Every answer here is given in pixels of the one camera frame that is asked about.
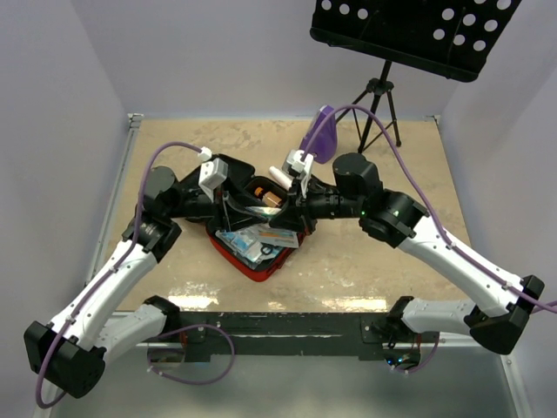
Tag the red black medicine case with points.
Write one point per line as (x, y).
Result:
(241, 182)

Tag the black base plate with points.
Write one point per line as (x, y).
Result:
(365, 336)

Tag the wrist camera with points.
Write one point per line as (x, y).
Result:
(298, 163)
(213, 172)

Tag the bandage packets pile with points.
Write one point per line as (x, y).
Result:
(275, 236)

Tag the black music stand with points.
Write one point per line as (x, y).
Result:
(451, 39)

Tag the purple metronome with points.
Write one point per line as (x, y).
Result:
(325, 145)

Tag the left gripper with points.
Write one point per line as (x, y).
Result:
(234, 214)

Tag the blue pouch packet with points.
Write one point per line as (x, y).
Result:
(264, 210)

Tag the aluminium frame rail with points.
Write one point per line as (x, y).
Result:
(75, 159)

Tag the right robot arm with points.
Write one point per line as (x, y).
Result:
(498, 305)

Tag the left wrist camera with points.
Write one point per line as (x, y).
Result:
(213, 172)

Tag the brown medicine bottle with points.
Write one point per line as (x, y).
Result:
(268, 197)

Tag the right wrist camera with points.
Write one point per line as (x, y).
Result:
(298, 163)

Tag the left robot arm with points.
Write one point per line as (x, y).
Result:
(72, 350)

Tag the black handled scissors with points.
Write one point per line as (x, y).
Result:
(266, 249)

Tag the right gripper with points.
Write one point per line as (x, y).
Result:
(295, 217)

